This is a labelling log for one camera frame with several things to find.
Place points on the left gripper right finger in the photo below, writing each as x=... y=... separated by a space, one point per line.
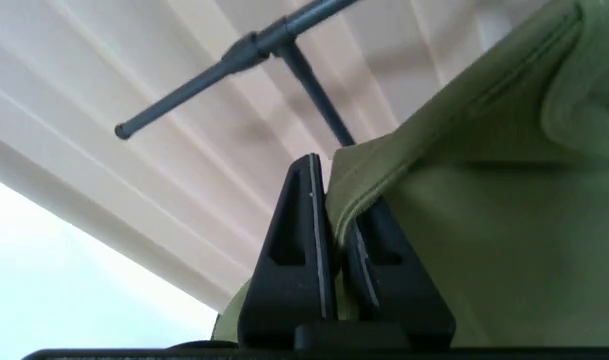
x=404 y=295

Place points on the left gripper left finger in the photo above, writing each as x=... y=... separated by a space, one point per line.
x=284 y=290

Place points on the green garment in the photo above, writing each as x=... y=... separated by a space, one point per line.
x=509 y=225

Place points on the black clothes rack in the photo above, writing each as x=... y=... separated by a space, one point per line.
x=244 y=50

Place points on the beige curtain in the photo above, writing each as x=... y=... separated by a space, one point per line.
x=109 y=100

